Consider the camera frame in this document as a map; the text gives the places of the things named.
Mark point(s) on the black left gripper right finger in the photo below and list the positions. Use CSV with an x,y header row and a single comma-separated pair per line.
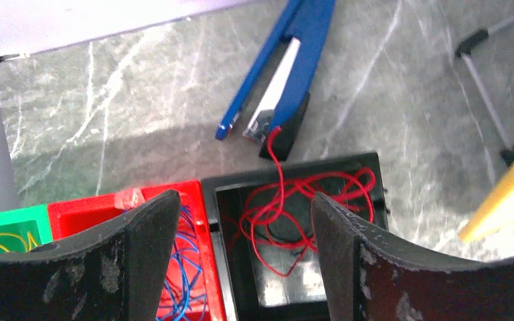
x,y
372,274

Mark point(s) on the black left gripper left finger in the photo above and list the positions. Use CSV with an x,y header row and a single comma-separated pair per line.
x,y
112,271

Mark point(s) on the red storage bin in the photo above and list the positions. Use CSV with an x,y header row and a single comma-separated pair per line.
x,y
191,290

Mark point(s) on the green storage bin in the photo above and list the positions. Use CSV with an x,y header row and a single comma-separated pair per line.
x,y
24,229

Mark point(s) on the black storage bin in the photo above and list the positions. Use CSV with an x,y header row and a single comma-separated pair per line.
x,y
262,234

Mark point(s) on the yellow framed whiteboard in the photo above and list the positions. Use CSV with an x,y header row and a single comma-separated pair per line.
x,y
495,212

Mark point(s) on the blue tool behind bins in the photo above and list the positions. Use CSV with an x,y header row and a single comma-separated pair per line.
x,y
275,123

